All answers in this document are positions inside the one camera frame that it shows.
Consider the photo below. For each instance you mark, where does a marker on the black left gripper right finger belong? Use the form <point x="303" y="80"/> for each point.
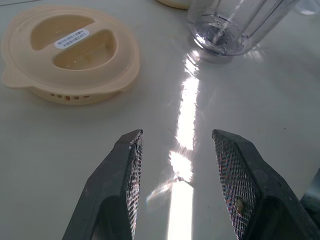
<point x="255" y="180"/>

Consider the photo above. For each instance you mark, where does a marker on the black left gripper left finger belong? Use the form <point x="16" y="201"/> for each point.
<point x="110" y="180"/>

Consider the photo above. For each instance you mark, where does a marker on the pink translucent bowl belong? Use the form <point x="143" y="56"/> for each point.
<point x="172" y="2"/>

